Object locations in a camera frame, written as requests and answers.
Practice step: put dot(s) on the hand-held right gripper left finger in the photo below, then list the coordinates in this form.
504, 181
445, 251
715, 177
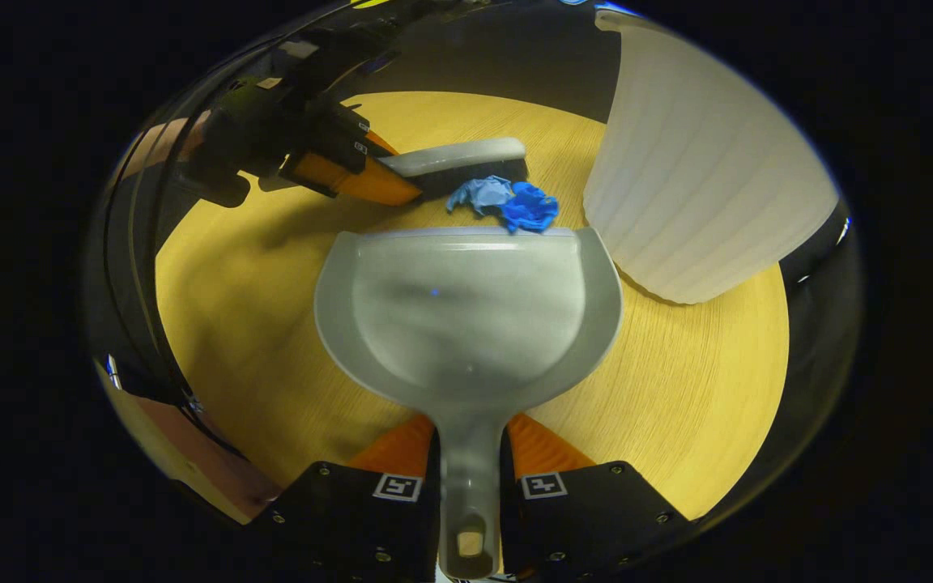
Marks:
353, 518

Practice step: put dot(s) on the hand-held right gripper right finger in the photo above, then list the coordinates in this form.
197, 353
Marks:
580, 518

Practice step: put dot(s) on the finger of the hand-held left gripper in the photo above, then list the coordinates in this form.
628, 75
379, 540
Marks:
353, 182
357, 138

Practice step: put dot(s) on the small white broom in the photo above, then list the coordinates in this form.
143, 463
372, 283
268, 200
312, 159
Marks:
458, 155

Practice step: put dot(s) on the dark blue paper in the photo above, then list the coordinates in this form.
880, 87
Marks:
531, 206

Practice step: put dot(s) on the white plastic dustpan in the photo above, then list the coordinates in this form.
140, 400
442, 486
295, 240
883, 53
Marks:
466, 324

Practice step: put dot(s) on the white ribbed garbage bin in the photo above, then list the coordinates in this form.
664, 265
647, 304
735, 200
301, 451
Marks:
701, 186

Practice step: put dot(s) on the wooden desktop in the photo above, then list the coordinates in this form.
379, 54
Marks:
256, 324

